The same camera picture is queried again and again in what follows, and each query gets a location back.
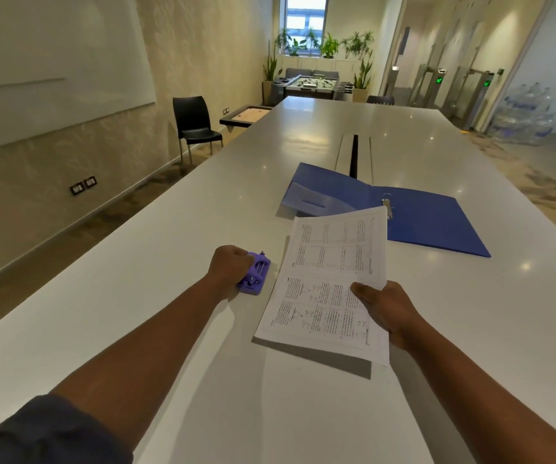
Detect person's right hand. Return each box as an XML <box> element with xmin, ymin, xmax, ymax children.
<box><xmin>350</xmin><ymin>280</ymin><xmax>427</xmax><ymax>352</ymax></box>

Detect person's left hand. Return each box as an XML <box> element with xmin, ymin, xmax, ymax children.
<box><xmin>207</xmin><ymin>245</ymin><xmax>254</xmax><ymax>295</ymax></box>

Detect purple hole punch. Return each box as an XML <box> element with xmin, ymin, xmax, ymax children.
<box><xmin>237</xmin><ymin>251</ymin><xmax>272</xmax><ymax>296</ymax></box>

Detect printed white paper sheets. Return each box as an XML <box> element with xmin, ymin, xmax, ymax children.
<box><xmin>254</xmin><ymin>206</ymin><xmax>391</xmax><ymax>367</ymax></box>

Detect person's right forearm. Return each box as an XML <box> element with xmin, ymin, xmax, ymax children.
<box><xmin>402</xmin><ymin>318</ymin><xmax>556</xmax><ymax>464</ymax></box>

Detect person's left forearm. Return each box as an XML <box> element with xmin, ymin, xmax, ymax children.
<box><xmin>50</xmin><ymin>274</ymin><xmax>234</xmax><ymax>452</ymax></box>

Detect black plastic chair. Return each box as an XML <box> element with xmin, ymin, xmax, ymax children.
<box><xmin>172</xmin><ymin>96</ymin><xmax>224</xmax><ymax>166</ymax></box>

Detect low carrom board table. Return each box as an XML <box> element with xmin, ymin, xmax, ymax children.
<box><xmin>219</xmin><ymin>104</ymin><xmax>274</xmax><ymax>128</ymax></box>

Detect foosball table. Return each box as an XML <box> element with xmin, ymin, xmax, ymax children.
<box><xmin>275</xmin><ymin>74</ymin><xmax>354</xmax><ymax>101</ymax></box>

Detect access turnstile gate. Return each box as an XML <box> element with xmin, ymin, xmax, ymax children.
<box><xmin>410</xmin><ymin>63</ymin><xmax>448</xmax><ymax>109</ymax></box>
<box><xmin>460</xmin><ymin>68</ymin><xmax>496</xmax><ymax>132</ymax></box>

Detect row of potted green plants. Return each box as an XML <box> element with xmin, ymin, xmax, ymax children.
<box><xmin>261</xmin><ymin>29</ymin><xmax>376</xmax><ymax>104</ymax></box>

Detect pile of water bottles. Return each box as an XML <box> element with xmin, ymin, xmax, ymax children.
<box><xmin>486</xmin><ymin>83</ymin><xmax>556</xmax><ymax>146</ymax></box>

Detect window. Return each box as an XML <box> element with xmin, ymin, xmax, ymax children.
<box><xmin>280</xmin><ymin>0</ymin><xmax>331</xmax><ymax>57</ymax></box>

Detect dark blue sleeve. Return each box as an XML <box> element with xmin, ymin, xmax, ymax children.
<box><xmin>0</xmin><ymin>393</ymin><xmax>135</xmax><ymax>464</ymax></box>

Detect blue ring binder folder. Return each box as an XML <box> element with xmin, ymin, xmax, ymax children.
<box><xmin>281</xmin><ymin>162</ymin><xmax>492</xmax><ymax>258</ymax></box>

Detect table cable slot cover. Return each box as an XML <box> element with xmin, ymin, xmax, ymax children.
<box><xmin>334</xmin><ymin>134</ymin><xmax>374</xmax><ymax>185</ymax></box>

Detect white wall board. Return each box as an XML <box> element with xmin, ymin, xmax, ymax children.
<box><xmin>0</xmin><ymin>0</ymin><xmax>157</xmax><ymax>156</ymax></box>

